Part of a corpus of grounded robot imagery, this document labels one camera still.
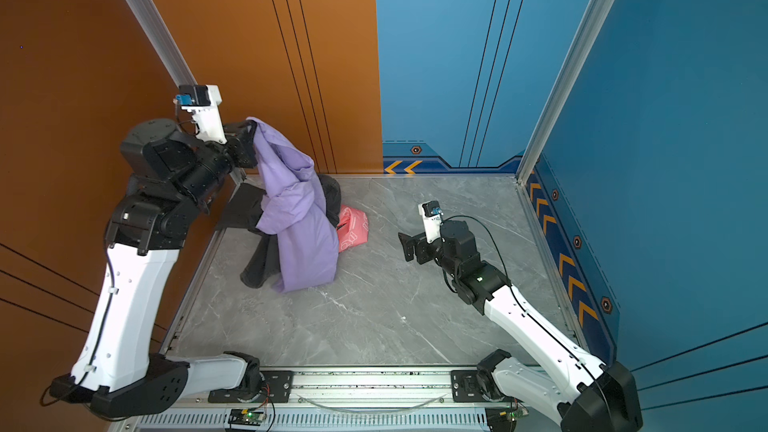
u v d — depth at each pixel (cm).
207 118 46
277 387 74
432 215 64
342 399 72
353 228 97
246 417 71
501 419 71
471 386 73
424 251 67
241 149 48
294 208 66
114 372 36
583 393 39
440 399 72
